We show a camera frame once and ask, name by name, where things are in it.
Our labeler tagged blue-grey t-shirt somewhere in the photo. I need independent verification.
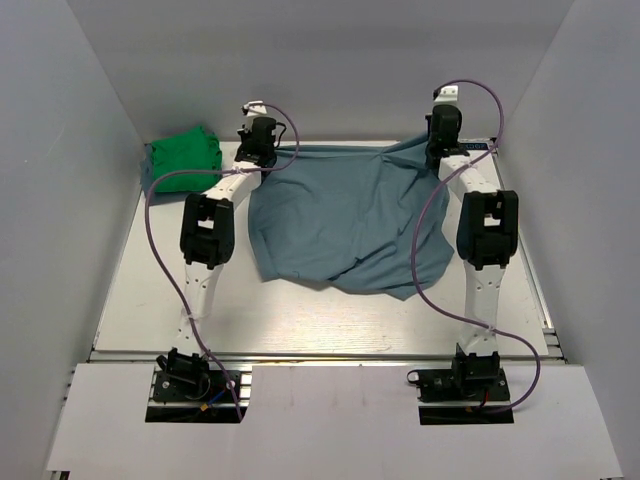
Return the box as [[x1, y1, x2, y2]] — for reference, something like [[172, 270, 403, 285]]
[[248, 135, 455, 300]]

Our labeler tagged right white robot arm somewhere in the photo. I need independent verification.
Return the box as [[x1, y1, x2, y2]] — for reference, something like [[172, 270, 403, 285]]
[[426, 101, 519, 358]]

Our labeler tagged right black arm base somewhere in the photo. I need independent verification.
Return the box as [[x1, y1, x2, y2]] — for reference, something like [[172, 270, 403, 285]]
[[406, 347, 514, 426]]

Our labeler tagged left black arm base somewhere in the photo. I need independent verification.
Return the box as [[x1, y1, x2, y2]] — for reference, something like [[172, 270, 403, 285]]
[[145, 349, 251, 424]]

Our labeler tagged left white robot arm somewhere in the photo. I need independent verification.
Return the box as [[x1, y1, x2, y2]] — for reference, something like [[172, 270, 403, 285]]
[[176, 104, 277, 355]]

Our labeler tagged blue label sticker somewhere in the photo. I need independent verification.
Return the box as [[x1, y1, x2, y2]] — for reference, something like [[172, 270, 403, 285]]
[[461, 142, 489, 151]]

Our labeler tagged folded green t-shirt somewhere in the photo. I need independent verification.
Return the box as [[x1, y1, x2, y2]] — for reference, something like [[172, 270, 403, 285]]
[[150, 126, 222, 194]]

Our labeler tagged folded blue-grey t-shirt underneath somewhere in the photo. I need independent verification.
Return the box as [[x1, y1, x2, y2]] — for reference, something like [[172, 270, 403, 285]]
[[139, 144, 154, 199]]

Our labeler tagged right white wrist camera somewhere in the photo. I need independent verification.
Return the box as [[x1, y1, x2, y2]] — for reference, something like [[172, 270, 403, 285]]
[[433, 84, 459, 107]]

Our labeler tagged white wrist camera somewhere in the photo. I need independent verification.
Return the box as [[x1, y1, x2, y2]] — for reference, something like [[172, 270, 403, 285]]
[[433, 84, 459, 107], [241, 100, 267, 119]]

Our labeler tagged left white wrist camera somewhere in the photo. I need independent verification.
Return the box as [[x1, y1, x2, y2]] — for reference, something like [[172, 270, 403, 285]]
[[241, 100, 267, 119]]

